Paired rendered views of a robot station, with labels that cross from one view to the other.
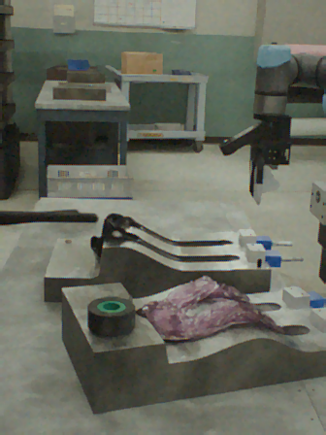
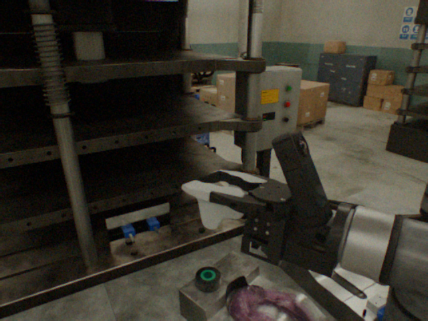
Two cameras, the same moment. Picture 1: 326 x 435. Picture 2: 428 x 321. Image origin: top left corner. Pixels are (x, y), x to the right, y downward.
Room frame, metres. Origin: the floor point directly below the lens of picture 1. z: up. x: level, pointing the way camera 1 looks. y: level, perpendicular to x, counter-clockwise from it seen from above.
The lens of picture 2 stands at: (0.68, -0.61, 1.65)
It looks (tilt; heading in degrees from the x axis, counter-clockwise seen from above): 24 degrees down; 64
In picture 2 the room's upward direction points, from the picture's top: straight up
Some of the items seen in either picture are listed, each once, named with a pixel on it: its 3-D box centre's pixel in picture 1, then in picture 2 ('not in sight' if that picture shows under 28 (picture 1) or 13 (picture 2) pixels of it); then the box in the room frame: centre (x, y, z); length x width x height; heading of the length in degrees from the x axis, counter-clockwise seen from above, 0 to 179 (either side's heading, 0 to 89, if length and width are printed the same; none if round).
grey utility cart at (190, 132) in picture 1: (154, 109); not in sight; (7.38, 0.14, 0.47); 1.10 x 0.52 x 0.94; 106
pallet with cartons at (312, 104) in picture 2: not in sight; (287, 101); (4.53, 4.06, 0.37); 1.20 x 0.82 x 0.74; 106
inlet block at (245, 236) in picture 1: (266, 243); not in sight; (1.52, -0.26, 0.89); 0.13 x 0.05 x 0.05; 93
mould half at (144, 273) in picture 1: (156, 255); (331, 261); (1.46, 0.01, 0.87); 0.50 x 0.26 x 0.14; 93
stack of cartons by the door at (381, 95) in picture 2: not in sight; (387, 91); (7.03, 3.82, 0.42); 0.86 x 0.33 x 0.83; 98
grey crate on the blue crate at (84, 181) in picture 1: (89, 181); not in sight; (4.59, 0.54, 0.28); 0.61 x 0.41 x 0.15; 98
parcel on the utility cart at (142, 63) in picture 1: (141, 65); not in sight; (7.37, 0.31, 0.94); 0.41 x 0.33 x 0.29; 106
